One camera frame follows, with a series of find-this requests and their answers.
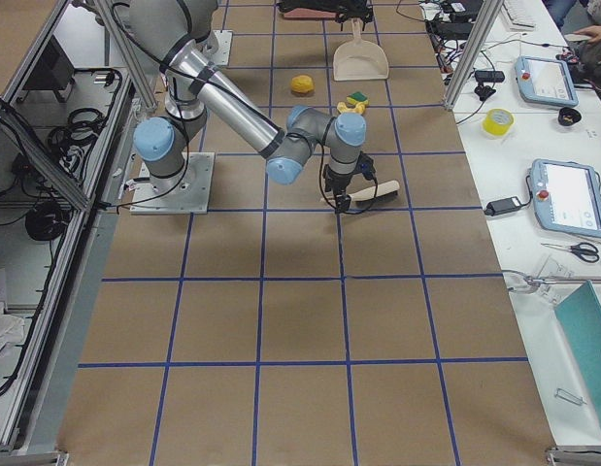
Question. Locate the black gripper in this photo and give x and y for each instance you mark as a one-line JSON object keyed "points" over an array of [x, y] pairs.
{"points": [[339, 181]]}

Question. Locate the beige hand brush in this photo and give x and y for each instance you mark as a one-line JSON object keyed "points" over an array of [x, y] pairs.
{"points": [[367, 195]]}

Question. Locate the toy croissant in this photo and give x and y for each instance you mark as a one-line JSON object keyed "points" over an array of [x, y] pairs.
{"points": [[354, 108]]}

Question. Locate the green yellow sponge piece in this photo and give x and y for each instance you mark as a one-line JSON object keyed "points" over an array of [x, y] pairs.
{"points": [[357, 98]]}

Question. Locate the beige plastic dustpan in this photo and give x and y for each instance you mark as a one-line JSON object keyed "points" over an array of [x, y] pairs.
{"points": [[358, 59]]}

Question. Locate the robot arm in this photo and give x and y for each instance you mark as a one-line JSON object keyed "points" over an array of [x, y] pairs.
{"points": [[177, 35]]}

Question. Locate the pink bin with black bag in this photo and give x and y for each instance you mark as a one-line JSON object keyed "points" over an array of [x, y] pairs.
{"points": [[343, 9]]}

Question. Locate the yellow toy potato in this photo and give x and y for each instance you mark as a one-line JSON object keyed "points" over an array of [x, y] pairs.
{"points": [[302, 85]]}

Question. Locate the black power adapter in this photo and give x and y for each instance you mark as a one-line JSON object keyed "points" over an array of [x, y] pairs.
{"points": [[503, 206]]}

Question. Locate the yellow tape roll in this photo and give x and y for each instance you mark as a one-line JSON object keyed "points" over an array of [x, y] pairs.
{"points": [[498, 122]]}

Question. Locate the lower teach pendant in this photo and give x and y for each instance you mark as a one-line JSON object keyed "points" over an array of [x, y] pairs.
{"points": [[566, 197]]}

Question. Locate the teach pendant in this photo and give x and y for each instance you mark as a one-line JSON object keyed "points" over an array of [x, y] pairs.
{"points": [[566, 197], [545, 81]]}

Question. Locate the upper teach pendant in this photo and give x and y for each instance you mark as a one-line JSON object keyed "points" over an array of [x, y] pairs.
{"points": [[545, 81]]}

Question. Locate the small black bowl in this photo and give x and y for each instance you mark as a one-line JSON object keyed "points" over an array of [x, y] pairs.
{"points": [[568, 117]]}

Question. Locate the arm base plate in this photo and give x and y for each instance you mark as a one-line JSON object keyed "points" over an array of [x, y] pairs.
{"points": [[217, 47], [191, 196]]}

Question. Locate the aluminium frame post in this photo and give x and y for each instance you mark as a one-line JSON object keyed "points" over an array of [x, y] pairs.
{"points": [[486, 17]]}

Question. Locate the black handled scissors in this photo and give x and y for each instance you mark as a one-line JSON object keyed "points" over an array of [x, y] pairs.
{"points": [[584, 251]]}

